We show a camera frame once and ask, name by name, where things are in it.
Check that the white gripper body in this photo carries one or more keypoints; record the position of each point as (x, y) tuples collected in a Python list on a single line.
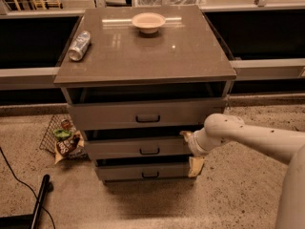
[(194, 146)]

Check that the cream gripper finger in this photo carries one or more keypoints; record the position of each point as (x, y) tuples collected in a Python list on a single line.
[(186, 135), (196, 165)]

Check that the grey drawer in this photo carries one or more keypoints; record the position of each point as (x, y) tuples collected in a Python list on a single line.
[(140, 114), (136, 147), (150, 171)]

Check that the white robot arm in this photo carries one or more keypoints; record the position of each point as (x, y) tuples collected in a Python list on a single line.
[(285, 146)]

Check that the grey drawer cabinet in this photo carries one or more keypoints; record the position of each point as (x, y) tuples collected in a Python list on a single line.
[(182, 60)]

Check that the brown chip bag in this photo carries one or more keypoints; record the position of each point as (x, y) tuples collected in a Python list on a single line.
[(68, 148)]

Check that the white paper bowl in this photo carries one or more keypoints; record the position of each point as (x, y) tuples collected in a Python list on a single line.
[(148, 22)]

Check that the small red can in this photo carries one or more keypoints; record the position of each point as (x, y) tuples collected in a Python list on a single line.
[(65, 124)]

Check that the green snack bag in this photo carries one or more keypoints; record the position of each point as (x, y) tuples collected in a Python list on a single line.
[(61, 134)]

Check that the silver soda can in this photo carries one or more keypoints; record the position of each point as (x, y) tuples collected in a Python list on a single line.
[(79, 46)]

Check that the black stand base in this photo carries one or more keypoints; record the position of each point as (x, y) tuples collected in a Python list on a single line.
[(29, 221)]

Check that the black wire basket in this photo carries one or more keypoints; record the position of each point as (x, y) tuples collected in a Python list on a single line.
[(48, 142)]

